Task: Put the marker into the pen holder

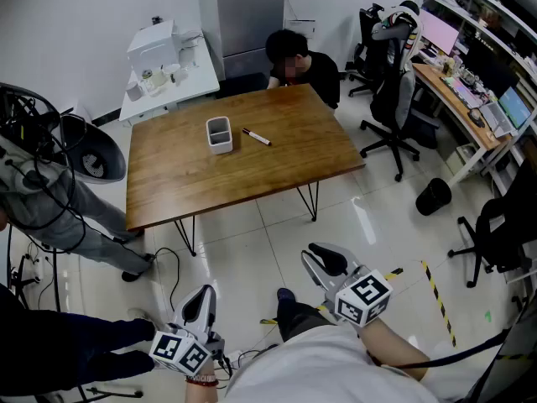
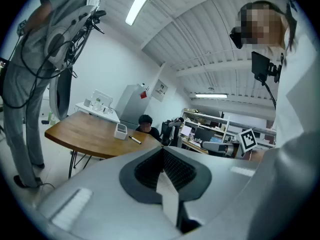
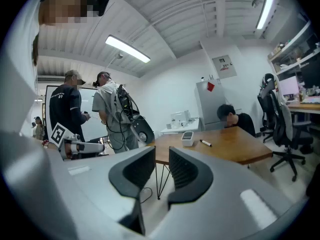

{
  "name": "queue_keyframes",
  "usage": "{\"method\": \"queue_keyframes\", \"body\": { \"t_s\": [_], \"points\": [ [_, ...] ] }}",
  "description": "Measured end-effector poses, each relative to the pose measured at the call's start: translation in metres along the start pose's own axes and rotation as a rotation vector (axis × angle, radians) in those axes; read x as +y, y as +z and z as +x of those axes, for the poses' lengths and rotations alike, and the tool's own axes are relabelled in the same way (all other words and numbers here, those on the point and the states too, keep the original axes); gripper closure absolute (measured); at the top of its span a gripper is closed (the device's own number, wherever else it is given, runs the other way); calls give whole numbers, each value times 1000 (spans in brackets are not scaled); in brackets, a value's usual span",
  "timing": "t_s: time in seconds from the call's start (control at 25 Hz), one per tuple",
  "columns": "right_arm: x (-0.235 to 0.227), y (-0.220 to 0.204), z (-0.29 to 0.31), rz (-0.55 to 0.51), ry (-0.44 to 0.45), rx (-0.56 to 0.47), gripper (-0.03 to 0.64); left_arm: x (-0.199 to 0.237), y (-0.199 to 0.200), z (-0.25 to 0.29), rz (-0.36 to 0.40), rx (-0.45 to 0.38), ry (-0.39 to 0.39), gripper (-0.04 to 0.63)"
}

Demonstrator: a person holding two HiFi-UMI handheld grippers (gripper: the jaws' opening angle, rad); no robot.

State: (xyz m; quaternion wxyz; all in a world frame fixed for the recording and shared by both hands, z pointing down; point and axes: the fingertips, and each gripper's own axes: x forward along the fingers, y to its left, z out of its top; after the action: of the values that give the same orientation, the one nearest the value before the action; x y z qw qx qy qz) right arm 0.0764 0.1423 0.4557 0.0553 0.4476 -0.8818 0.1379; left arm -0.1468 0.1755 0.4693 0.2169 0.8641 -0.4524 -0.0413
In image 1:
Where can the black hairpin table leg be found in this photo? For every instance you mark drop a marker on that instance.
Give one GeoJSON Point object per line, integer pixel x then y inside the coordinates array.
{"type": "Point", "coordinates": [186, 237]}
{"type": "Point", "coordinates": [312, 208]}

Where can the person's dark shoe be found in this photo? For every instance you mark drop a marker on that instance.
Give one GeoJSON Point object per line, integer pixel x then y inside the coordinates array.
{"type": "Point", "coordinates": [286, 295]}

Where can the black mesh office chair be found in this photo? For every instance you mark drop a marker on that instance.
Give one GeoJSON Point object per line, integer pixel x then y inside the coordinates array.
{"type": "Point", "coordinates": [503, 225]}

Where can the white side table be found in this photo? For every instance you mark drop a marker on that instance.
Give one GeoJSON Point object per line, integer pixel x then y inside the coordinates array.
{"type": "Point", "coordinates": [197, 82]}

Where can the open laptop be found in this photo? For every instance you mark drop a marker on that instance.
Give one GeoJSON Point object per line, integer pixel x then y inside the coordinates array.
{"type": "Point", "coordinates": [514, 107]}

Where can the yellow black floor tape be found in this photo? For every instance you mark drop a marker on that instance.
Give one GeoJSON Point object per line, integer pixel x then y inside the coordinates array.
{"type": "Point", "coordinates": [438, 300]}

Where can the person's white shirt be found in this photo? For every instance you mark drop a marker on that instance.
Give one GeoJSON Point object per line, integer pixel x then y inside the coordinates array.
{"type": "Point", "coordinates": [314, 372]}

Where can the monitor with pink screen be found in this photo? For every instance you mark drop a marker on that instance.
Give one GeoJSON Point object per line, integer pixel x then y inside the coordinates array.
{"type": "Point", "coordinates": [438, 32]}

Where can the grey black office chair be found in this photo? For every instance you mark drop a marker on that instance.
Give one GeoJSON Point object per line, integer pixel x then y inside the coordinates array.
{"type": "Point", "coordinates": [396, 103]}

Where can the wooden desk with monitors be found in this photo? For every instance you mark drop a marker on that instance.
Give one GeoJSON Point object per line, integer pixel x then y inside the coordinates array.
{"type": "Point", "coordinates": [503, 15]}

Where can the person's right forearm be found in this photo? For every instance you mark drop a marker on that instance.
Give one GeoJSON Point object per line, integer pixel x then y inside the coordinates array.
{"type": "Point", "coordinates": [390, 346]}

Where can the silver refrigerator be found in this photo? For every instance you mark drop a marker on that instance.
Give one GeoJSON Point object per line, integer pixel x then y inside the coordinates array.
{"type": "Point", "coordinates": [247, 19]}

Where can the white power strip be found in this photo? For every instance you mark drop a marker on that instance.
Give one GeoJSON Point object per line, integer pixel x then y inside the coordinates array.
{"type": "Point", "coordinates": [35, 267]}

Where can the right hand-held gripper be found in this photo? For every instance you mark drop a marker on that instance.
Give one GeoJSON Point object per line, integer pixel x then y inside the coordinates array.
{"type": "Point", "coordinates": [365, 298]}

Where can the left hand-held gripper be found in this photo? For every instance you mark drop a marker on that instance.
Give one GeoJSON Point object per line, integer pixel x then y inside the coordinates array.
{"type": "Point", "coordinates": [180, 351]}

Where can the backlit keyboard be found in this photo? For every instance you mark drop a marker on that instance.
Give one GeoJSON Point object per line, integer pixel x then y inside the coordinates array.
{"type": "Point", "coordinates": [461, 92]}

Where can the grey hard-shell backpack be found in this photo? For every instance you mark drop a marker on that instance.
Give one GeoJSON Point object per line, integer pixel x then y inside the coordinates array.
{"type": "Point", "coordinates": [98, 149]}

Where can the white countertop appliance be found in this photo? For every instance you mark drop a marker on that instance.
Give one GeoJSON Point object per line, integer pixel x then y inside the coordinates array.
{"type": "Point", "coordinates": [151, 46]}

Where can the wooden desk with white legs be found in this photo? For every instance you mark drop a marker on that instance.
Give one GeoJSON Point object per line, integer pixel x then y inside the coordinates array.
{"type": "Point", "coordinates": [432, 82]}

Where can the person's dark trouser leg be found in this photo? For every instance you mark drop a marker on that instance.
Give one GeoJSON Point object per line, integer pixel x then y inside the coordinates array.
{"type": "Point", "coordinates": [300, 317]}

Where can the white marker pen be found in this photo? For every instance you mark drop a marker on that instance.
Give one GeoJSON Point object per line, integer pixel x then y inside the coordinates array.
{"type": "Point", "coordinates": [257, 137]}

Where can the striped colourful jacket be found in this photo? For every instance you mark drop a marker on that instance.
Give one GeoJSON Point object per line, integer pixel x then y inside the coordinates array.
{"type": "Point", "coordinates": [400, 23]}

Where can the plain cup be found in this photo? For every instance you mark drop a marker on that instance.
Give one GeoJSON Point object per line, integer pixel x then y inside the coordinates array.
{"type": "Point", "coordinates": [134, 91]}

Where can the person's left forearm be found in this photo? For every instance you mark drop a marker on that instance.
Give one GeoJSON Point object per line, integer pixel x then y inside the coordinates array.
{"type": "Point", "coordinates": [200, 395]}

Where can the white pen holder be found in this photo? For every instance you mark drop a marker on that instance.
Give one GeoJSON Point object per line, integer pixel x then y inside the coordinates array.
{"type": "Point", "coordinates": [221, 146]}

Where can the black waste bin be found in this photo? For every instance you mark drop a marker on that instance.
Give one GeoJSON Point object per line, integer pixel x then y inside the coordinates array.
{"type": "Point", "coordinates": [434, 197]}

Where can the dark monitor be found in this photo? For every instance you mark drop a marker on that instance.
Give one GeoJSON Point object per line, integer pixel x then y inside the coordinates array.
{"type": "Point", "coordinates": [491, 71]}

